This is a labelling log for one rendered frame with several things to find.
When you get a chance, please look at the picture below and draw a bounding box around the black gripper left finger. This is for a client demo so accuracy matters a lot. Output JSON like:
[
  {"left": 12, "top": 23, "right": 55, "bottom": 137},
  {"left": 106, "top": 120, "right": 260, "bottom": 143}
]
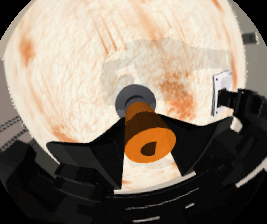
[{"left": 45, "top": 117, "right": 125, "bottom": 190}]

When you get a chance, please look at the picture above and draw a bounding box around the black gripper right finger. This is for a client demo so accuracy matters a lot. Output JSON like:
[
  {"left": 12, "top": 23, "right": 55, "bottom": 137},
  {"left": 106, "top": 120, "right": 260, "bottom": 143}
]
[{"left": 157, "top": 113, "right": 234, "bottom": 177}]

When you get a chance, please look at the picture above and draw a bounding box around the orange cone-shaped knob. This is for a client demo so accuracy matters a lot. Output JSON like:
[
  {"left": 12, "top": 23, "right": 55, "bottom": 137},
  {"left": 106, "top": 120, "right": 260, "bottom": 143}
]
[{"left": 125, "top": 103, "right": 176, "bottom": 164}]

